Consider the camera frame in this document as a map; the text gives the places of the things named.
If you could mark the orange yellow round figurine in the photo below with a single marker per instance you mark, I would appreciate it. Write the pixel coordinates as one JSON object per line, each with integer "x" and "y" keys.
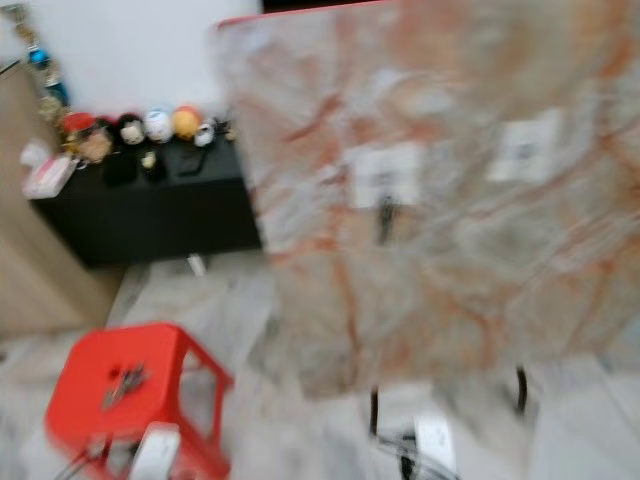
{"x": 186, "y": 122}

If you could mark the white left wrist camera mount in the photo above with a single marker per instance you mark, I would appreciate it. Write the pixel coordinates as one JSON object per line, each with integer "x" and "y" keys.
{"x": 156, "y": 452}

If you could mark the pink tissue pack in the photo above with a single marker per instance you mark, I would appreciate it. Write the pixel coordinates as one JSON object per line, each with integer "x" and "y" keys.
{"x": 50, "y": 170}

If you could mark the red plastic stool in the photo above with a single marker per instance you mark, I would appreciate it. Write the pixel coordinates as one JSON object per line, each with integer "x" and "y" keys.
{"x": 90, "y": 435}

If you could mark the small panda figurine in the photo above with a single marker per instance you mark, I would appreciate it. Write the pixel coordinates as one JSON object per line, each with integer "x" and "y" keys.
{"x": 204, "y": 135}

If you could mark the light wooden cabinet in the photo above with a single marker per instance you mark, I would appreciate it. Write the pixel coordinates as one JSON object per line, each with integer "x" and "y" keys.
{"x": 40, "y": 250}

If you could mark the black white figurine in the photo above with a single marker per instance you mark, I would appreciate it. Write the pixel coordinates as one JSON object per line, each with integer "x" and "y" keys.
{"x": 228, "y": 128}

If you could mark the black mouse figurine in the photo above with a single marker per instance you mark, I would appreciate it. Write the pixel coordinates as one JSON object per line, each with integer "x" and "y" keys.
{"x": 129, "y": 130}

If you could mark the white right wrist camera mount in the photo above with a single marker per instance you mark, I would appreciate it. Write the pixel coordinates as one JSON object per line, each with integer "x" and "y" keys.
{"x": 436, "y": 443}

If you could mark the marble folding table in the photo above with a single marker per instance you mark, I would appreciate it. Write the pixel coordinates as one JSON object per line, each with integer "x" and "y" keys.
{"x": 460, "y": 280}

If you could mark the white hook plate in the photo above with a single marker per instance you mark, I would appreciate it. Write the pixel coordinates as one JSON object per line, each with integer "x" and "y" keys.
{"x": 526, "y": 146}
{"x": 387, "y": 168}

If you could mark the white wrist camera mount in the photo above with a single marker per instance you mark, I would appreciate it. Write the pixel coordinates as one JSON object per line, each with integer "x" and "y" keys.
{"x": 156, "y": 452}
{"x": 436, "y": 443}

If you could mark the black television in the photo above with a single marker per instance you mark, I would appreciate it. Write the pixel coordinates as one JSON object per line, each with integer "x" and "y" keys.
{"x": 320, "y": 5}

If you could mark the small black flat pouch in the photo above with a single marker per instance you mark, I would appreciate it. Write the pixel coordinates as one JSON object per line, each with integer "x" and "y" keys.
{"x": 188, "y": 162}

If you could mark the gold blue trophy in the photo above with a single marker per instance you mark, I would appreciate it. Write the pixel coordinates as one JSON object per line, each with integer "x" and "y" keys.
{"x": 43, "y": 65}

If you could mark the black wallet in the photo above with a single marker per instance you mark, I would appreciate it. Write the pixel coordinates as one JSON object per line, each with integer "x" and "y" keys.
{"x": 120, "y": 167}

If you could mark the black tv console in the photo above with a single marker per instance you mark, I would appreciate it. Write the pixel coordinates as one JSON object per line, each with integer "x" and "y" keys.
{"x": 160, "y": 220}

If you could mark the red-lidded glass jar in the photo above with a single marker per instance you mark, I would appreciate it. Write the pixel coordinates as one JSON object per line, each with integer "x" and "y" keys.
{"x": 88, "y": 140}

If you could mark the white round figurine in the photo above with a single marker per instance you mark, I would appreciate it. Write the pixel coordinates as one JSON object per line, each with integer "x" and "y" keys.
{"x": 158, "y": 125}

